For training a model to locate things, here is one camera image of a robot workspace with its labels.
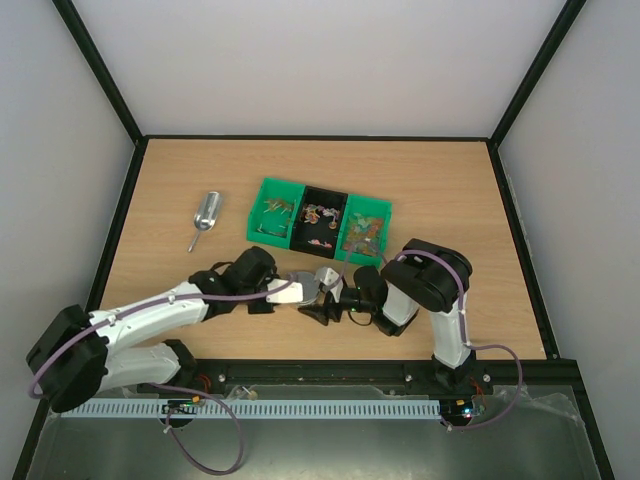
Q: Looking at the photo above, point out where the green bin of mixed candies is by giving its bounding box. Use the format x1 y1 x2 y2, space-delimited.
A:
246 177 305 249

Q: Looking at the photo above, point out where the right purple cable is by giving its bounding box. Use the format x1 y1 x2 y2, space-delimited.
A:
342 239 524 434

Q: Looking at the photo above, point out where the green bin of gummy candies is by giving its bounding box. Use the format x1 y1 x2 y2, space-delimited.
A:
334 194 392 267

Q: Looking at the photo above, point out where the metal scoop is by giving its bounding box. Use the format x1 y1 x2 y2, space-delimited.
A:
187 191 223 253

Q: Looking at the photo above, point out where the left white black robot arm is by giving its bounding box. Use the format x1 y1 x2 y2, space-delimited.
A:
26 247 291 413

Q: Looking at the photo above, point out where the black aluminium frame rail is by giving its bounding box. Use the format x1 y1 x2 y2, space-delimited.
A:
49 357 581 396

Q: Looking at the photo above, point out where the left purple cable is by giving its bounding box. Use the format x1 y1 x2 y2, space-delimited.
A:
29 280 296 474

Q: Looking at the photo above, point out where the white jar lid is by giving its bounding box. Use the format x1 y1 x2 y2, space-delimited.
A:
289 271 320 306

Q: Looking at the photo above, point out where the purple cable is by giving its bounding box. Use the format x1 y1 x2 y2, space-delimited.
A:
29 280 296 474
342 239 524 434

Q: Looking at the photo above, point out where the slotted grey cable duct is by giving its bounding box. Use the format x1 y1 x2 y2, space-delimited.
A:
61 398 441 420

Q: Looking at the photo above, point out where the black bin of lollipops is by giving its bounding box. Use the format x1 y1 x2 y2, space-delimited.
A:
289 185 348 259

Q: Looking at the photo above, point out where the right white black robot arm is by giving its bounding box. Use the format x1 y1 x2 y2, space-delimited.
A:
298 238 476 392

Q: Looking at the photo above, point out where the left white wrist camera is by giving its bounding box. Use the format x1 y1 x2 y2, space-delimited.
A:
266 279 304 304

